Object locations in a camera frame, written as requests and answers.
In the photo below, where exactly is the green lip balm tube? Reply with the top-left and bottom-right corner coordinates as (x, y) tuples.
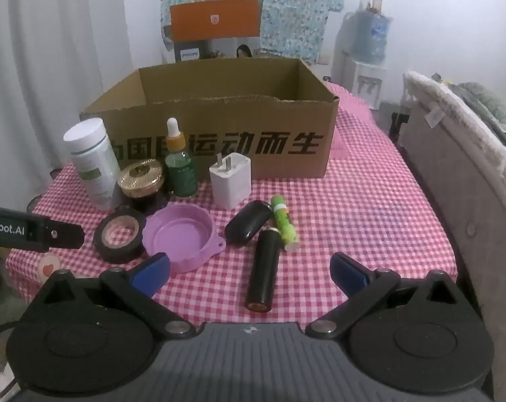
(270, 195), (300, 253)

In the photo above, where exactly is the brown cardboard box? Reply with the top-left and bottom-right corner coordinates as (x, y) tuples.
(80, 56), (341, 181)

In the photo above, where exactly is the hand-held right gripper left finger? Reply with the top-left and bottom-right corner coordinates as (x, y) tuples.
(39, 252), (197, 341)

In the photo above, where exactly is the orange printed carton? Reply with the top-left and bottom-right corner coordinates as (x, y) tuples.
(169, 0), (264, 64)

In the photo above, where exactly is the white bottle green label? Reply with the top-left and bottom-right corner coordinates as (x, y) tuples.
(64, 118), (122, 211)

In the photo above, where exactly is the black oval case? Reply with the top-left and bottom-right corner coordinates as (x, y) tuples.
(224, 200), (271, 246)

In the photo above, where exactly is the purple plastic bowl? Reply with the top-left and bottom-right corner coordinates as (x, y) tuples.
(142, 202), (227, 274)

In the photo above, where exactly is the black cylinder tube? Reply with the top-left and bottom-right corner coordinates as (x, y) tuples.
(244, 226), (284, 313)

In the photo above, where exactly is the dark jar gold lid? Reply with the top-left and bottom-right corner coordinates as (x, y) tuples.
(117, 159), (166, 214)

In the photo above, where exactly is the grey sofa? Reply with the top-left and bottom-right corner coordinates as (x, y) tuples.
(404, 71), (506, 402)

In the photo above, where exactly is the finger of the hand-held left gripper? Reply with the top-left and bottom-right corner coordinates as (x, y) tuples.
(29, 215), (85, 253)

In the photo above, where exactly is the grey blanket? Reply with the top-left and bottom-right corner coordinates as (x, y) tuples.
(445, 81), (506, 155)

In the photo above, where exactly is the white charger plug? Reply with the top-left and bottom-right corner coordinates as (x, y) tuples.
(209, 151), (252, 210)

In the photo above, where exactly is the green dropper bottle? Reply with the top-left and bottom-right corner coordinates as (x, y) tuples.
(165, 118), (198, 197)

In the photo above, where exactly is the white water dispenser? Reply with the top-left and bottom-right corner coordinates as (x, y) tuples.
(332, 59), (387, 110)

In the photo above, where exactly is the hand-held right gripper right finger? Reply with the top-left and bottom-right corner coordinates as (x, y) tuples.
(305, 252), (469, 338)

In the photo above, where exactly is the black tape roll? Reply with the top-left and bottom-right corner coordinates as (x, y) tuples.
(93, 206), (148, 264)

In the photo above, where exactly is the white curtain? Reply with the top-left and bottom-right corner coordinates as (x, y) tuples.
(0, 0), (161, 202)

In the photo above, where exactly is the patterned hanging cloth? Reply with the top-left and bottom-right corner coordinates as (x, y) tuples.
(160, 0), (346, 65)

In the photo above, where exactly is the pink checkered tablecloth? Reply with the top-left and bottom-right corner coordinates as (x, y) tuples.
(5, 83), (458, 331)

